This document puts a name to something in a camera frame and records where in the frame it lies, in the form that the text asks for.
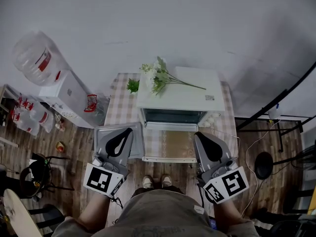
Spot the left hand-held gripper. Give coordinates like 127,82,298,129
83,127,135,198

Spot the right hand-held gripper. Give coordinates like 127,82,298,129
193,131,249,204

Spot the grey metal baking tray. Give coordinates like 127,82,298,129
93,121,145,159

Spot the white toaster oven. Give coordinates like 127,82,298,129
136,66,226,163

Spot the person's right forearm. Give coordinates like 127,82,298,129
213,202,247,229

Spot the person's left forearm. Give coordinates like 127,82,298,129
78,194,112,232

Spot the black stand with round base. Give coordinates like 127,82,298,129
254,144,316,180

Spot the person's left shoe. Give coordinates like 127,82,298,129
142,175,154,189

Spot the person's shoe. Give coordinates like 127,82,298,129
161,174,173,188
142,175,154,189

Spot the person's right shoe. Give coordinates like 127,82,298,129
161,174,173,188

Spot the person's grey clothing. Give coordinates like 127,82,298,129
51,186,260,237

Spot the black metal chair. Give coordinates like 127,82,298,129
19,153,75,198

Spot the beige checked tablecloth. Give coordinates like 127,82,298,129
103,73,239,159

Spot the white bottle with blue cap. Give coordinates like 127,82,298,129
268,104,281,119

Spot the white water dispenser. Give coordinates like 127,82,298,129
39,70,96,129

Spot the round wooden table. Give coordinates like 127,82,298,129
2,188,42,237

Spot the small green plant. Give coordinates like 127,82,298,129
126,78,140,94

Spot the white artificial flower bouquet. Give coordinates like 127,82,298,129
140,56,207,97

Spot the large clear water bottle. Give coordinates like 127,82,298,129
12,31,71,86

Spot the white cable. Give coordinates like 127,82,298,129
240,119,282,217

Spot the clear jug with red handle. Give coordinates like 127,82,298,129
11,94,55,136
83,94,111,127

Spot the black metal frame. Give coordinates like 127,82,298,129
234,62,316,153

